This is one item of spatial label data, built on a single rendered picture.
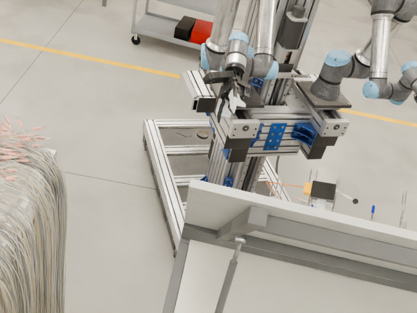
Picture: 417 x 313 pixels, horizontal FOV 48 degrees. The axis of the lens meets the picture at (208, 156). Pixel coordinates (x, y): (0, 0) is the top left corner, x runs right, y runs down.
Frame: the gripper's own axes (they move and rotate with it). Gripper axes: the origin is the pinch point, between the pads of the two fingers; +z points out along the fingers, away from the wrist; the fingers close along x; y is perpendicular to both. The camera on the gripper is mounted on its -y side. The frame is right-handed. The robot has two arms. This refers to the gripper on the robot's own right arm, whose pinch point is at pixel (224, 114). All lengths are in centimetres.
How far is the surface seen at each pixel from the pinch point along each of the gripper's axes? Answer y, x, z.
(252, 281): 46, 36, 41
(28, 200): -52, -1, 48
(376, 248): 19, -44, 48
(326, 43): 274, 217, -334
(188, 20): 86, 235, -265
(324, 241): 8, -38, 49
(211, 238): 31, 47, 26
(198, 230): 24, 47, 24
